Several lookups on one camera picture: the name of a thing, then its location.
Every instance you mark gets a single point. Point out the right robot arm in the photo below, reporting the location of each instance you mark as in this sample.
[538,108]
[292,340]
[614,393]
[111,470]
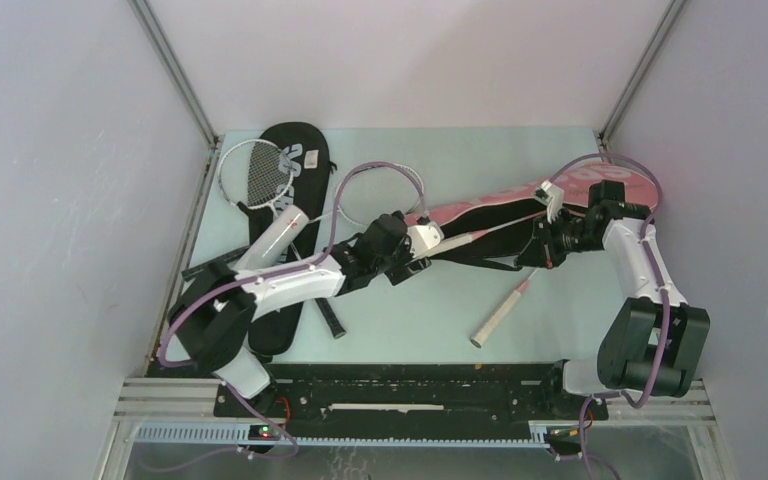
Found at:
[655,342]

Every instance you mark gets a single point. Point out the left aluminium frame post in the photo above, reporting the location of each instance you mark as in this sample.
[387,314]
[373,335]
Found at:
[150,22]

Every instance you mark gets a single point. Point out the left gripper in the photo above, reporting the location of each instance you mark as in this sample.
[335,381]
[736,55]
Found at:
[406,266]

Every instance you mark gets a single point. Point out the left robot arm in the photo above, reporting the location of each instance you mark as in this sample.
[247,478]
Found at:
[210,324]

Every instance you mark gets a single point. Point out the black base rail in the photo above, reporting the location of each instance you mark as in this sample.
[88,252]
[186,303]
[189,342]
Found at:
[422,403]

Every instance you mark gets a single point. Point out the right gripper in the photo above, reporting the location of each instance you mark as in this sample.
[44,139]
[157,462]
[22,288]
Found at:
[541,251]

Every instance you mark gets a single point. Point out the aluminium frame post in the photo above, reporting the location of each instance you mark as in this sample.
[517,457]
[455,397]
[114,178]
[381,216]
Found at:
[657,41]
[150,22]

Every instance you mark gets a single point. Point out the white shuttlecock tube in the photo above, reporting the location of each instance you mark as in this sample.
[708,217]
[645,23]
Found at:
[276,239]

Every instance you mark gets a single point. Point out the white racket under pink bag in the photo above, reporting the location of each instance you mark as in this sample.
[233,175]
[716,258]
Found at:
[372,191]

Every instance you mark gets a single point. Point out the pink sport racket bag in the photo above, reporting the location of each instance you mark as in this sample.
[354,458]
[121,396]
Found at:
[490,225]

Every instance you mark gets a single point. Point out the black racket bag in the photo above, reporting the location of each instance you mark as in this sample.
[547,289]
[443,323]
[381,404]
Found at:
[308,152]

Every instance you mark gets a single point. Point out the right aluminium frame post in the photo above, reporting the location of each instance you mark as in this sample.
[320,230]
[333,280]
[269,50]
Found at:
[657,41]

